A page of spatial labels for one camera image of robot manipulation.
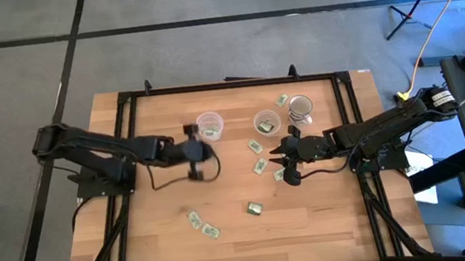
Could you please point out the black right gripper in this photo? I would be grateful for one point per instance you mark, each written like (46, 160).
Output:
(307, 148)

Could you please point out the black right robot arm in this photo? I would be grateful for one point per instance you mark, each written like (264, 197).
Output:
(390, 125)

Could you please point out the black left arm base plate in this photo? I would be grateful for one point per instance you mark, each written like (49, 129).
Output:
(90, 191)

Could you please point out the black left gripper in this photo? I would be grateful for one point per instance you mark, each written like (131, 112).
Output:
(186, 152)

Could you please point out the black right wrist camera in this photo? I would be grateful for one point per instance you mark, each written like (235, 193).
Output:
(292, 178)

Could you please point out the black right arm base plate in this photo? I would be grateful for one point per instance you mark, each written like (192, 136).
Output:
(394, 162)

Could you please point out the blue white patterned mug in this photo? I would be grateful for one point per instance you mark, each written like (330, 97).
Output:
(300, 106)

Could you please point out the short clear plastic cup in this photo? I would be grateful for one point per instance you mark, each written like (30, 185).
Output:
(272, 115)

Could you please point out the pale green sweetener packet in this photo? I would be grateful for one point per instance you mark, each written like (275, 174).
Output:
(211, 231)
(260, 166)
(255, 146)
(278, 175)
(211, 130)
(282, 99)
(195, 220)

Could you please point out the white paper sheet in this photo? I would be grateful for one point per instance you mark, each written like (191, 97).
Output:
(422, 161)

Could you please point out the tall clear plastic cup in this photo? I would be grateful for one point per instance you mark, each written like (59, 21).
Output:
(208, 119)

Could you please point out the black aluminium table frame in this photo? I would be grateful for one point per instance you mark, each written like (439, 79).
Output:
(231, 85)

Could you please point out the black desk bar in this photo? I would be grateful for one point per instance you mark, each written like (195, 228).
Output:
(439, 173)

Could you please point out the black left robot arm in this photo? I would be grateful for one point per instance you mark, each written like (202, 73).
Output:
(98, 146)

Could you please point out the dark green sweetener packet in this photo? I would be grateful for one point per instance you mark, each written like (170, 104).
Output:
(266, 126)
(255, 208)

